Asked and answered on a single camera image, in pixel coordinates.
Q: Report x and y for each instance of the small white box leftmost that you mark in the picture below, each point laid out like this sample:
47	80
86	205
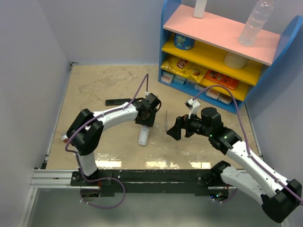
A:
167	77

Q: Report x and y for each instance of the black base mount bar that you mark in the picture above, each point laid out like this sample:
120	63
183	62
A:
172	181

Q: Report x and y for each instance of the yellow Lays chips bag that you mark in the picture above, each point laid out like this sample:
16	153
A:
184	68

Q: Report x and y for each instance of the blue shelf unit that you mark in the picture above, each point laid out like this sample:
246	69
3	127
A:
215	36

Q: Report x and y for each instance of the black remote control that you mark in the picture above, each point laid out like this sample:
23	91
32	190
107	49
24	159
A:
112	102

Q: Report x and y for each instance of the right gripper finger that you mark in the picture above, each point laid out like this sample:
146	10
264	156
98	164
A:
179	124
174	133

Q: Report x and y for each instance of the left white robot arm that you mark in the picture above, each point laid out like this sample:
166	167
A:
85	132

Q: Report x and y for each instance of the blue snack can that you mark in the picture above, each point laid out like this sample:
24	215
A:
182	42

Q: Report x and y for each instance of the clear plastic water bottle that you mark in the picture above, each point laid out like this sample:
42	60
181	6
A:
257	19

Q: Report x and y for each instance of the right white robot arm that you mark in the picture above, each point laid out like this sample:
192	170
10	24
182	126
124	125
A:
277	195

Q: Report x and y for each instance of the clear handle screwdriver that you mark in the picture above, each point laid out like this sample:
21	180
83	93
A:
166	122

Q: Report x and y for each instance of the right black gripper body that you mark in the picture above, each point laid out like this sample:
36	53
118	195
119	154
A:
192	126

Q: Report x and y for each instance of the white paper roll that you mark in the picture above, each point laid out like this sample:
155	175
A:
235	61

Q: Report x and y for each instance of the orange snack box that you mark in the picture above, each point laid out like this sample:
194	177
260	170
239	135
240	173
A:
222	79

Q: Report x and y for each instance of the white bottle on shelf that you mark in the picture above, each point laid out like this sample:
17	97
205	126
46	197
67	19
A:
199	8

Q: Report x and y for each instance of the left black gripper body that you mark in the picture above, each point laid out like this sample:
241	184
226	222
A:
149	120

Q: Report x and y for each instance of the small white box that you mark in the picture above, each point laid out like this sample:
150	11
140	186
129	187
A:
167	77
225	99
213	94
179	79
200	88

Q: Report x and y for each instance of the red snack packet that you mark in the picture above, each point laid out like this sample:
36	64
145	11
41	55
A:
64	137

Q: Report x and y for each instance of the white remote control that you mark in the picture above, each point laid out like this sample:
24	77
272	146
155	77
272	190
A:
143	136

